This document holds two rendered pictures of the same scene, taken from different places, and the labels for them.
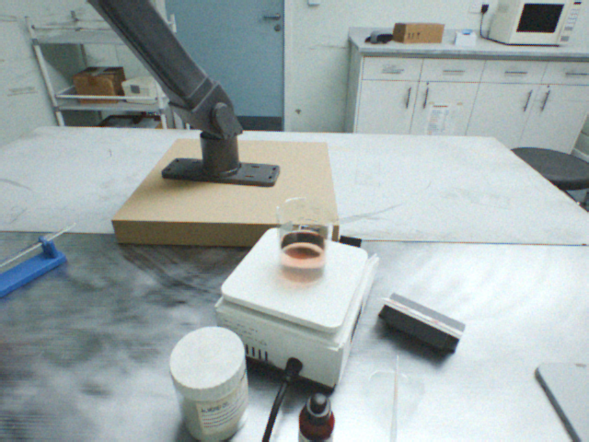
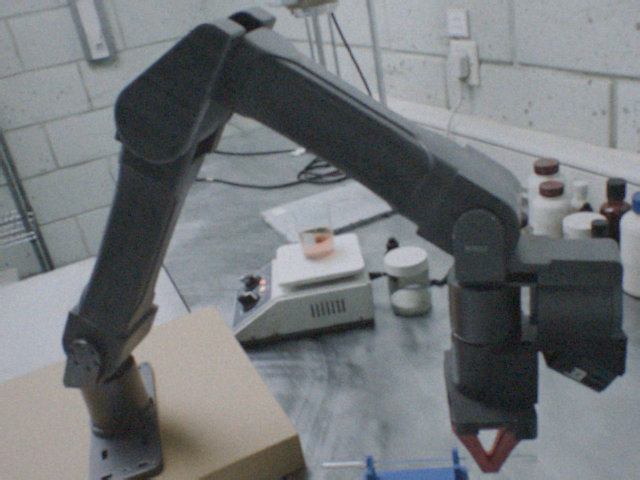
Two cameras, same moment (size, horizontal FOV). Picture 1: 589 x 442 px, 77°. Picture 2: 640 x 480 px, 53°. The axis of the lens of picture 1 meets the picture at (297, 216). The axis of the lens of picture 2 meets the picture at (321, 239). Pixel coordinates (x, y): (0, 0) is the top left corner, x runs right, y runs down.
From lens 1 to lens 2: 0.96 m
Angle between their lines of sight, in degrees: 93
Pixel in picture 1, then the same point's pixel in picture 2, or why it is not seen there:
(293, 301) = (348, 247)
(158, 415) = (435, 320)
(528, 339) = (272, 251)
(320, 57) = not seen: outside the picture
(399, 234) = (177, 311)
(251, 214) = (222, 351)
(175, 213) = (252, 396)
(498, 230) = not seen: hidden behind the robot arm
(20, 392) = not seen: hidden behind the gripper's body
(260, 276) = (337, 262)
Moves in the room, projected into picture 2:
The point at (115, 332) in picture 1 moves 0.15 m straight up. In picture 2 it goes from (408, 373) to (392, 263)
